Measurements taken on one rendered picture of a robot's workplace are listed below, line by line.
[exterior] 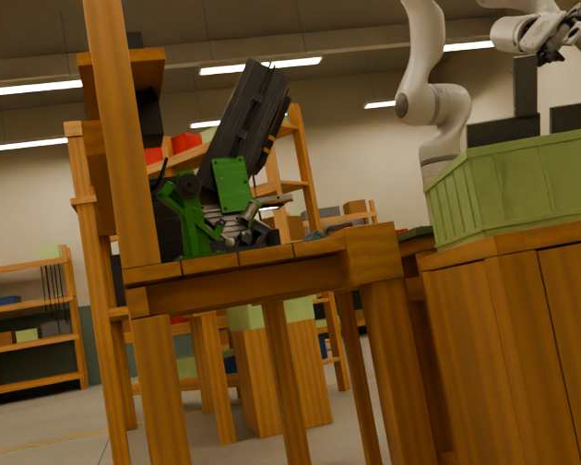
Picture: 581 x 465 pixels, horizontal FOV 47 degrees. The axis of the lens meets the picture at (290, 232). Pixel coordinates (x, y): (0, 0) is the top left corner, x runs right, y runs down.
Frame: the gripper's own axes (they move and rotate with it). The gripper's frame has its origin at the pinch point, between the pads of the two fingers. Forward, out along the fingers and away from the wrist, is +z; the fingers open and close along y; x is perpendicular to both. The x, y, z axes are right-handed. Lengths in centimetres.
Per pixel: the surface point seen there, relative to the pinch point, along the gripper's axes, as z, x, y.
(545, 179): 22.4, 3.3, -28.5
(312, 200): -371, 93, -97
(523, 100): 8.8, -3.8, -17.7
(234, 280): -25, -18, -90
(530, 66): 9.4, -7.4, -12.4
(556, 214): 25.3, 8.0, -32.4
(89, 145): -38, -66, -86
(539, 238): 33, 4, -38
